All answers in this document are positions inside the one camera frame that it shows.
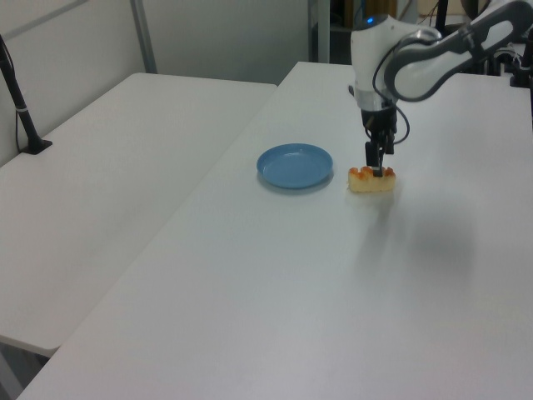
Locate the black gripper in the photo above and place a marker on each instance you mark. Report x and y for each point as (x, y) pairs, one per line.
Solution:
(377, 123)

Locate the orange glazed bread loaf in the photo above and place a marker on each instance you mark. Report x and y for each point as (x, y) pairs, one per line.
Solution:
(368, 183)

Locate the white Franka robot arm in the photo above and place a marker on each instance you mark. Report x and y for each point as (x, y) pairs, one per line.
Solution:
(420, 71)

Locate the blue round plate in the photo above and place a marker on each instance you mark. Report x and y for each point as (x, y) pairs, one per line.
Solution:
(293, 166)

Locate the dark background shelf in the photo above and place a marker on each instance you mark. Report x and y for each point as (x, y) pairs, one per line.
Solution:
(333, 29)

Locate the black table clamp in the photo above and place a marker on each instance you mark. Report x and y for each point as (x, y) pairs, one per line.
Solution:
(520, 75)

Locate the white side table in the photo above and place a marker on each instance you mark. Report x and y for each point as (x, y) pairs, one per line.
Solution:
(104, 187)

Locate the black camera stand pole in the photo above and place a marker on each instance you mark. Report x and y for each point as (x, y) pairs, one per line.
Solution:
(23, 112)

